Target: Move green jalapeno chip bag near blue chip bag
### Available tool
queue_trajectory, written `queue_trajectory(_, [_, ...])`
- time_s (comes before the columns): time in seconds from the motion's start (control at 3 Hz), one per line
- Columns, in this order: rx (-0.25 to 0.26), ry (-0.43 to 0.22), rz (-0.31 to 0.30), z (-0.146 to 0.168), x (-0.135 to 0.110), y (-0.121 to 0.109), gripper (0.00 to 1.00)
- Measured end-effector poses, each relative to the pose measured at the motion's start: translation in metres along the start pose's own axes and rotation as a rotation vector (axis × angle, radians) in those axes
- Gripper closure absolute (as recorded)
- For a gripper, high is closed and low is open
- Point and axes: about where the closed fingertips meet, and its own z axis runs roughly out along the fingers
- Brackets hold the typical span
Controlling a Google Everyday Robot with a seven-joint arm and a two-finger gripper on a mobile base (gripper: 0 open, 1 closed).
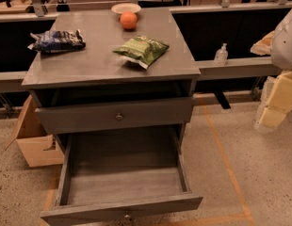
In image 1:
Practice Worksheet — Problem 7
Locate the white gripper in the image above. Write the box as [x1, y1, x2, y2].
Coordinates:
[254, 71, 292, 134]

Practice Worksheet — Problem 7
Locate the green jalapeno chip bag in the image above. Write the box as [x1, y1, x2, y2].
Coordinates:
[113, 36, 170, 70]

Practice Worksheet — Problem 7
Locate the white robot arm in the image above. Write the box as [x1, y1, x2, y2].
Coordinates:
[251, 9, 292, 133]

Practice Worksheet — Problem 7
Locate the blue chip bag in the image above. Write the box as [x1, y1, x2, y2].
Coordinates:
[28, 29, 86, 54]

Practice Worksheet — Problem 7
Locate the hand sanitizer bottle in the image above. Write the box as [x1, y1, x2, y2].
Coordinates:
[214, 43, 228, 66]

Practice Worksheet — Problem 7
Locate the closed upper drawer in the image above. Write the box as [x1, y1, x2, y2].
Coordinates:
[36, 97, 193, 134]

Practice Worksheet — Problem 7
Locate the grey wooden cabinet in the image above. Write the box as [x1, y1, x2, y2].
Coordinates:
[21, 7, 204, 226]

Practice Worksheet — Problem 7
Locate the orange fruit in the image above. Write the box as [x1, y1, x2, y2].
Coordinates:
[120, 11, 138, 30]

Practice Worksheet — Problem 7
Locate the white bowl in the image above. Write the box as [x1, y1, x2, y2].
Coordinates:
[111, 3, 141, 14]

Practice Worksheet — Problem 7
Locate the open lower drawer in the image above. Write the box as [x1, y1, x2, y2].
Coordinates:
[41, 125, 203, 226]

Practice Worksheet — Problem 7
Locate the cardboard box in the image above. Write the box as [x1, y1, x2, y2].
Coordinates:
[6, 96, 64, 167]

